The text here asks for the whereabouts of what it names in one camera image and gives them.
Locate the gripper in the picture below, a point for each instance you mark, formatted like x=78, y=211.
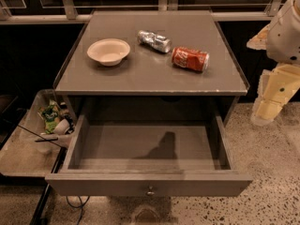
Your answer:
x=283, y=37

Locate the grey top drawer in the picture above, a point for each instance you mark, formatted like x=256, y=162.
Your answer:
x=123, y=159

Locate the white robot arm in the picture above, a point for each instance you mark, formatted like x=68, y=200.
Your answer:
x=281, y=41

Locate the metal drawer knob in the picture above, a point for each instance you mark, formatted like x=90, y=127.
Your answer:
x=150, y=192

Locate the red cola can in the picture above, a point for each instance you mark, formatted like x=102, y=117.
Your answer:
x=195, y=60

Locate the crushed silver can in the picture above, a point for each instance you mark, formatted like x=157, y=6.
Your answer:
x=154, y=40

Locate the grey wooden cabinet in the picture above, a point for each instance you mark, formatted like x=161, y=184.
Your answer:
x=145, y=72

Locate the white paper bowl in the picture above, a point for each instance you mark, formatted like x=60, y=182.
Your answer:
x=109, y=52

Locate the white paper cup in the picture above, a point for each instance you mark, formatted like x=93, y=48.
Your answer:
x=62, y=127

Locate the metal window railing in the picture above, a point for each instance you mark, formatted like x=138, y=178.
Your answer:
x=80, y=11

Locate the green snack bag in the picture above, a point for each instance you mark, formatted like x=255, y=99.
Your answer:
x=50, y=115

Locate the black thin rod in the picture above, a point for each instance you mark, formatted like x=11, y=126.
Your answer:
x=41, y=139

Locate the clear plastic bin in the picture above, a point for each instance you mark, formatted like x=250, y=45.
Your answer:
x=22, y=155

